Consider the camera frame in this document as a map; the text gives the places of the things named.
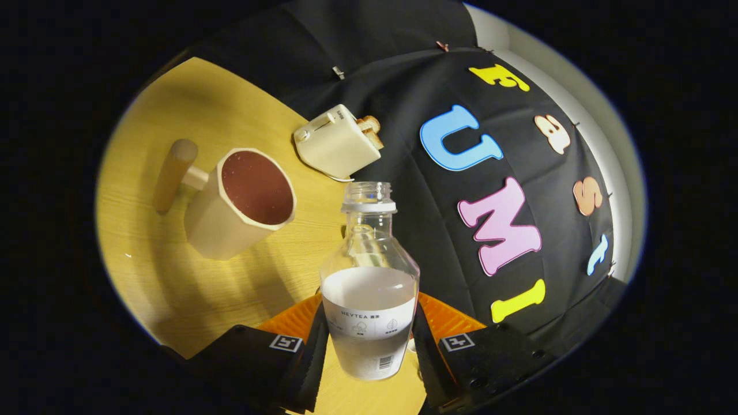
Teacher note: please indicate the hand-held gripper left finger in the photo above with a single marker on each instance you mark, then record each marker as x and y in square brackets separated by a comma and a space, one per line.
[253, 360]

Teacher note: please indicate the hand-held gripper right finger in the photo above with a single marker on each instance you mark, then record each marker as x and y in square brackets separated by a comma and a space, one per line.
[490, 360]

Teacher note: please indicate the clear juice bottle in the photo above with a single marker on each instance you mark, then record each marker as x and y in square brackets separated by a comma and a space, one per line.
[369, 311]

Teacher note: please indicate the wooden table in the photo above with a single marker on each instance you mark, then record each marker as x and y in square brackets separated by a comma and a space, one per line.
[173, 288]

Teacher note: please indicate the cream toaster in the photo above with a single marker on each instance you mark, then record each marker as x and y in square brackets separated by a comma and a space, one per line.
[337, 147]

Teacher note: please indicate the toast slice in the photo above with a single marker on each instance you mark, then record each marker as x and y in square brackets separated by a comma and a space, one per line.
[369, 123]
[375, 139]

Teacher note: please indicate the black backdrop cloth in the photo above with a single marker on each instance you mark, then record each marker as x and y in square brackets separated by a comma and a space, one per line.
[403, 86]

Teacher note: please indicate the silver metal clip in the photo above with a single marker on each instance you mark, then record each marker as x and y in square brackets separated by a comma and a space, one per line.
[339, 72]

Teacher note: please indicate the red clip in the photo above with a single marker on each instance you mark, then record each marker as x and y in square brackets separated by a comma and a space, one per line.
[442, 45]

